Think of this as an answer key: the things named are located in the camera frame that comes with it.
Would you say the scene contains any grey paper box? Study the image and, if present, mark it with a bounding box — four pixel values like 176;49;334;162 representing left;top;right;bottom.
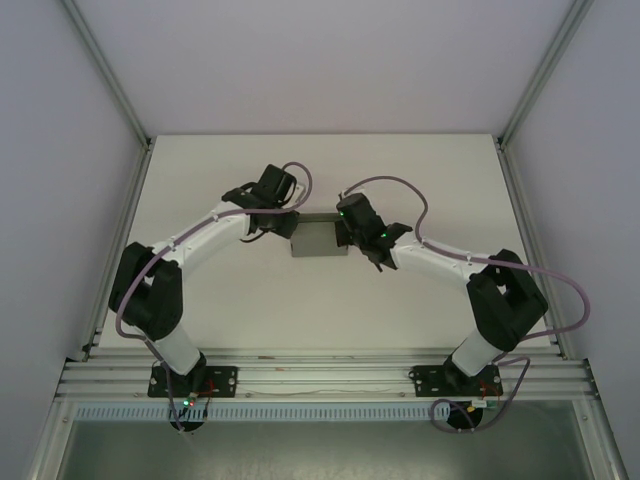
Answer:
288;211;352;259

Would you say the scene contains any grey metal panel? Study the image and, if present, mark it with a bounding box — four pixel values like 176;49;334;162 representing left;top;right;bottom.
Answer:
53;418;607;480

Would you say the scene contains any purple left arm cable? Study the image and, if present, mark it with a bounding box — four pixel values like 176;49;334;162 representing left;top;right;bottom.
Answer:
114;161;316;433

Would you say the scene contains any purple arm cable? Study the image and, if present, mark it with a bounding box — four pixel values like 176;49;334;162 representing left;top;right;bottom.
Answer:
343;175;594;434
114;161;316;433

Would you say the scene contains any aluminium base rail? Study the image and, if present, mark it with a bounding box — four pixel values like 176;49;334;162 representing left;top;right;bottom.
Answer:
54;346;599;402

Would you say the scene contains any aluminium side rail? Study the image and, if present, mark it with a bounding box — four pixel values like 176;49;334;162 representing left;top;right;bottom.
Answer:
81;141;154;362
494;139;572;359

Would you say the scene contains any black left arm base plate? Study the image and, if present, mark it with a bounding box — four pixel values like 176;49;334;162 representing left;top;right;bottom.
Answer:
146;365;239;399

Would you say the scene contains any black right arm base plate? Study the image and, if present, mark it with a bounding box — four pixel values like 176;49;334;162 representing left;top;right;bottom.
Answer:
406;364;504;400

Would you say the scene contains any slotted grey cable duct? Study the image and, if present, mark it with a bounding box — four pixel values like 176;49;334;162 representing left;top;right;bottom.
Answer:
73;405;454;423

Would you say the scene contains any aluminium corner post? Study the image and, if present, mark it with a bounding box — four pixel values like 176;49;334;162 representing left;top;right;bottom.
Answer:
496;0;594;149
61;0;153;149

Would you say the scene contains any black round cable grommet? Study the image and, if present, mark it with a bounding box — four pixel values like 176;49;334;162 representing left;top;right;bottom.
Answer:
169;417;207;434
445;401;484;432

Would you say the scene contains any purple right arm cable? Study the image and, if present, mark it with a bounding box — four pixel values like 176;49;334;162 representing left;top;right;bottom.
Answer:
343;175;594;434

